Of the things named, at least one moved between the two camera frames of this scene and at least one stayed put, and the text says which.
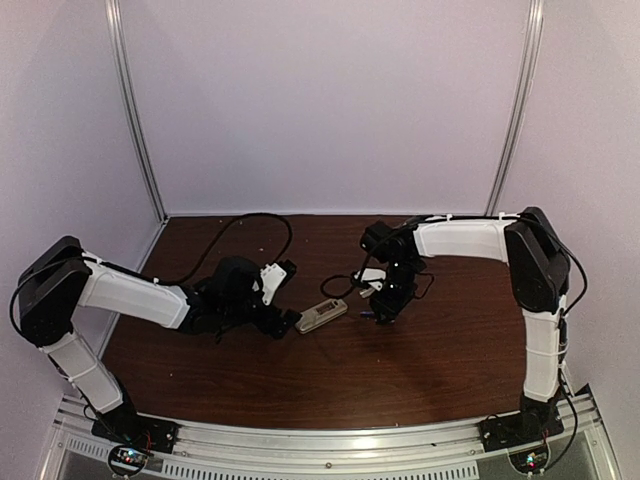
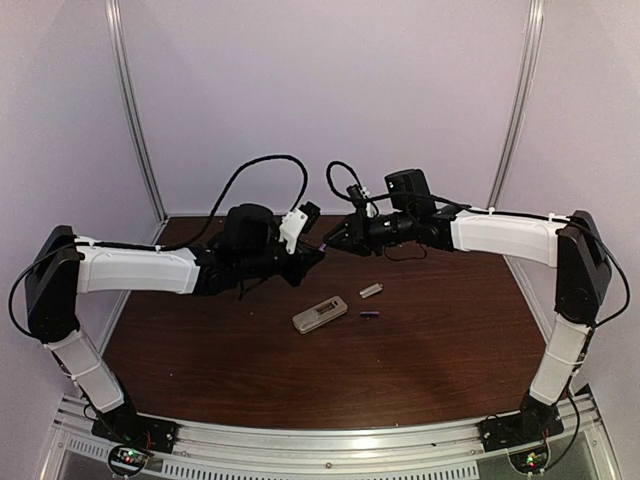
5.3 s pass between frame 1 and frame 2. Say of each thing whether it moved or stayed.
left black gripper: moved
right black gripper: moved
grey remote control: stayed
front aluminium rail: stayed
